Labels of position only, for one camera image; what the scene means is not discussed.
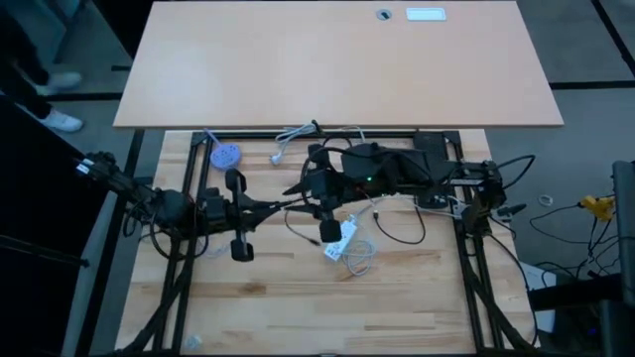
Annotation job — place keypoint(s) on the black control box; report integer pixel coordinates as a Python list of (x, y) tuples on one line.
[(429, 144)]

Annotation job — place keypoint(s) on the lavender flat pad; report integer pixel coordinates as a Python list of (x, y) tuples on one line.
[(225, 156)]

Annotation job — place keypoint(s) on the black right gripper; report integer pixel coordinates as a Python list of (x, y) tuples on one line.
[(327, 191)]

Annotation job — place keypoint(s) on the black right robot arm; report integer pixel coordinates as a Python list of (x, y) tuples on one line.
[(387, 166)]

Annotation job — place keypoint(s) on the clear plastic wrapper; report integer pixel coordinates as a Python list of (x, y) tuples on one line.
[(194, 341)]

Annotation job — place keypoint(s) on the white power strip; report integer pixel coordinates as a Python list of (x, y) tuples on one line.
[(340, 243)]

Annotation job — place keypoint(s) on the grey metal pole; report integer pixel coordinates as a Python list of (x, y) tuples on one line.
[(624, 223)]

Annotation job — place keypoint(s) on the white desk socket plate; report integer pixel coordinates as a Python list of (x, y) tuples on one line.
[(425, 14)]

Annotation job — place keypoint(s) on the light wooden desk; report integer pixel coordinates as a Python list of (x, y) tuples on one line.
[(322, 64)]

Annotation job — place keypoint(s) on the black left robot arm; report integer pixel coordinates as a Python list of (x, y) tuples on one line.
[(171, 208)]

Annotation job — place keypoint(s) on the black curtain partition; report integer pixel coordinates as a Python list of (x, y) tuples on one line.
[(30, 307)]

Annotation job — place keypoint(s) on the black floor equipment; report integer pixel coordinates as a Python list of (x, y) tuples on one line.
[(570, 297)]

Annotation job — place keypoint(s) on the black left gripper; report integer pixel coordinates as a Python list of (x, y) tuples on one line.
[(218, 213)]

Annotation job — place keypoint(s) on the black aluminium table frame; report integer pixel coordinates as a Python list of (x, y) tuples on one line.
[(248, 135)]

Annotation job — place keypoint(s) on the person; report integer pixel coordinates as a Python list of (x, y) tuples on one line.
[(62, 121)]

